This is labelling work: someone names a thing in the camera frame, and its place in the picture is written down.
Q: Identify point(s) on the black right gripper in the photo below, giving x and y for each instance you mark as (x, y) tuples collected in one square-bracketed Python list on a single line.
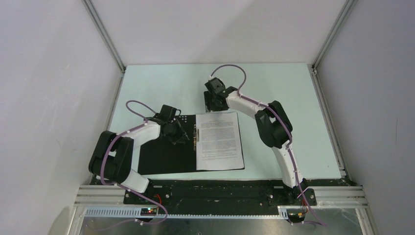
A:
[(209, 105)]

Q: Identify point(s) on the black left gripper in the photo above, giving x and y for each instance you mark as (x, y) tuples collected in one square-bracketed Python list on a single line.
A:
[(177, 139)]

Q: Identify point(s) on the beige and black file folder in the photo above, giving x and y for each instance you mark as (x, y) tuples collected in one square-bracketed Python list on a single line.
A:
[(161, 157)]

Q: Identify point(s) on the printed text paper sheets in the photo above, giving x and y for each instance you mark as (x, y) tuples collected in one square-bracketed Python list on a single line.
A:
[(218, 142)]

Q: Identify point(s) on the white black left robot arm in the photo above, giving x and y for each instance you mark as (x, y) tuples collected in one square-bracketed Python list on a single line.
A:
[(113, 154)]

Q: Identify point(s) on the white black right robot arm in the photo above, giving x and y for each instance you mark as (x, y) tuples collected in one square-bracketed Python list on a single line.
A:
[(273, 124)]

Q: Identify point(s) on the metal folder clip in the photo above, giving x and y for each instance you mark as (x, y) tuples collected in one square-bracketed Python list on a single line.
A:
[(195, 137)]

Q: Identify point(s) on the left controller board with leds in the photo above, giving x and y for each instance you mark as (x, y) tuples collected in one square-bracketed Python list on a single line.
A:
[(148, 211)]

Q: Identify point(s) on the controller board with leds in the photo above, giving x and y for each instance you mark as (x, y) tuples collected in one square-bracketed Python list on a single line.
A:
[(148, 211), (296, 217)]

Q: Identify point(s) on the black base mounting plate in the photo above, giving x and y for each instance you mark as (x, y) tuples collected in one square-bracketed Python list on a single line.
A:
[(222, 198)]

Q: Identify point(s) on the right controller board with leds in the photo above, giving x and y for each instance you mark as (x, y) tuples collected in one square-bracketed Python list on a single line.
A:
[(296, 217)]

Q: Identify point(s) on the aluminium frame rail front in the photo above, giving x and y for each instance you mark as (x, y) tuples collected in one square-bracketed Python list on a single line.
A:
[(109, 202)]

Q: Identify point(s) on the left aluminium corner post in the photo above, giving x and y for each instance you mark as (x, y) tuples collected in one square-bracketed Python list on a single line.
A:
[(102, 31)]

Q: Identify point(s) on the aluminium corner post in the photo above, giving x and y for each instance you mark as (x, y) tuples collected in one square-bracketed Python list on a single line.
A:
[(102, 31), (334, 32)]

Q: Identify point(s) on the right aluminium corner post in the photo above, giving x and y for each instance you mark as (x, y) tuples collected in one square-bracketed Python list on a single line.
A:
[(334, 32)]

